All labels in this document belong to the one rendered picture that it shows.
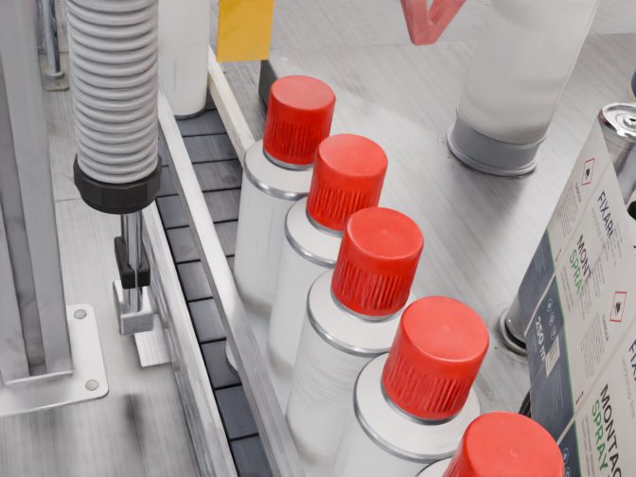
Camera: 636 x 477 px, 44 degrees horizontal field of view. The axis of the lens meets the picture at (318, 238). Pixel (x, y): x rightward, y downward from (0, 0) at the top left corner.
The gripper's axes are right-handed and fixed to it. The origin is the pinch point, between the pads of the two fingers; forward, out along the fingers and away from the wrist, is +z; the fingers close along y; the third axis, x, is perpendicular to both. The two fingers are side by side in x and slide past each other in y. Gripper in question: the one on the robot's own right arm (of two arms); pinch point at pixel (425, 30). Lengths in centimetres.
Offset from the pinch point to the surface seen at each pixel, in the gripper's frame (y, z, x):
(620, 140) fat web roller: -11.5, 1.2, -6.7
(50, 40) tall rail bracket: 36.4, 18.4, 19.9
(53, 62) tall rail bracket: 36.5, 20.9, 20.0
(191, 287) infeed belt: -0.1, 18.6, 14.7
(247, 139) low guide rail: 11.7, 15.2, 7.1
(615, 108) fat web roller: -8.9, 1.0, -8.3
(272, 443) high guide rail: -18.6, 10.6, 15.4
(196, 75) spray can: 20.3, 14.1, 9.2
